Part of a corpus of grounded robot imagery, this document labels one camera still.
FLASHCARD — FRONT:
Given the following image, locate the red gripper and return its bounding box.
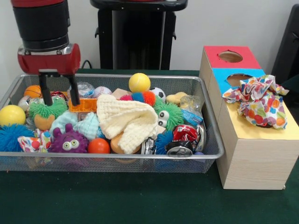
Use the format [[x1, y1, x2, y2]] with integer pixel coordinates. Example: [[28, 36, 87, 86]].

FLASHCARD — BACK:
[[17, 43, 81, 106]]

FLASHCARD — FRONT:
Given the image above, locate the polka dot cloth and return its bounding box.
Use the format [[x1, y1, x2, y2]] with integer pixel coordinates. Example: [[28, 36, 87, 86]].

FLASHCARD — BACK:
[[221, 74, 290, 104], [18, 129, 51, 153], [237, 93, 288, 130]]

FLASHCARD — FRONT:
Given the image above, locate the blue spiky ball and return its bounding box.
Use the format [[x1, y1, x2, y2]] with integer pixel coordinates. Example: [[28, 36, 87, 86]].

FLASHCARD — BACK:
[[154, 130, 175, 155], [0, 123, 36, 152]]

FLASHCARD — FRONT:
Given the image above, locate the shallow silver mesh bin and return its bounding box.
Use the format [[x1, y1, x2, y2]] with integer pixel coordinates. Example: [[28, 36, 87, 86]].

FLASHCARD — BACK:
[[0, 72, 225, 173]]

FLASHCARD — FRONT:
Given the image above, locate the wooden three-hole box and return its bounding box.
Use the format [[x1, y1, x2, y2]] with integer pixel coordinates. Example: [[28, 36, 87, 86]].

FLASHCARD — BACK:
[[199, 45, 299, 190]]

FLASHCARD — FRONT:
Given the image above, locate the green spiky toy with eyes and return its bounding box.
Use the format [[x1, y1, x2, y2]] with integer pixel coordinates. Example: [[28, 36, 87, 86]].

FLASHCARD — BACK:
[[28, 96, 69, 131], [153, 97, 185, 133]]

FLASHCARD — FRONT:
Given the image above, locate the orange toy basketball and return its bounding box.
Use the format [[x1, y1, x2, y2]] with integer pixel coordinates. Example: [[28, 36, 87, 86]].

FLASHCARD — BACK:
[[23, 84, 43, 98]]

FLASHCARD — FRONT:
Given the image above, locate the small baseball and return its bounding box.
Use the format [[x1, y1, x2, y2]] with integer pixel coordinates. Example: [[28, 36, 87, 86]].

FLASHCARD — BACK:
[[93, 86, 113, 100]]

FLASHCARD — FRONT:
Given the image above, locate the purple spiky monster toy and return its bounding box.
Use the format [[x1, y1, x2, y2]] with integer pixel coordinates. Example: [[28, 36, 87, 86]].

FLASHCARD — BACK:
[[48, 123, 90, 154]]

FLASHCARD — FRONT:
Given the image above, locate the yellow ball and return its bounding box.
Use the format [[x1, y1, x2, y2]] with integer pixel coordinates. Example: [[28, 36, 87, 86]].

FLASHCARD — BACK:
[[128, 72, 151, 93], [0, 105, 27, 126]]

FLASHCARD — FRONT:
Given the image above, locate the small orange-red ball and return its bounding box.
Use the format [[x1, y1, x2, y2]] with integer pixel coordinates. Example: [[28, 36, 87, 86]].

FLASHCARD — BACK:
[[88, 138, 111, 154]]

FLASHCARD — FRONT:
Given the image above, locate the cream knitted cloth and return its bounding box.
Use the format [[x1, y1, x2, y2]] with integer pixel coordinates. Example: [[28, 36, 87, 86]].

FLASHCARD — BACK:
[[96, 94, 159, 154]]

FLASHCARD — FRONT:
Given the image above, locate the small soccer ball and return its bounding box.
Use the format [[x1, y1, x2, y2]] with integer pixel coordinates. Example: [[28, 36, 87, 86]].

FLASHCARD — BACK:
[[149, 87, 166, 102]]

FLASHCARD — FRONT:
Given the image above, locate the dark green tablecloth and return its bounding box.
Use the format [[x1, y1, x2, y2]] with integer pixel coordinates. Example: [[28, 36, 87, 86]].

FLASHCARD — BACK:
[[277, 74, 299, 96], [0, 68, 299, 224]]

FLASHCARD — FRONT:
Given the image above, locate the black metal stand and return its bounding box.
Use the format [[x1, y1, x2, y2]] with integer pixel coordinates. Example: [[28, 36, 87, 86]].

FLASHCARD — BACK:
[[270, 3, 299, 81]]

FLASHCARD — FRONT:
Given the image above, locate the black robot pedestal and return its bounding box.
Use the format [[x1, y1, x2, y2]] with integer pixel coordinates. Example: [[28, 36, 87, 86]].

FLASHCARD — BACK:
[[90, 0, 189, 70]]

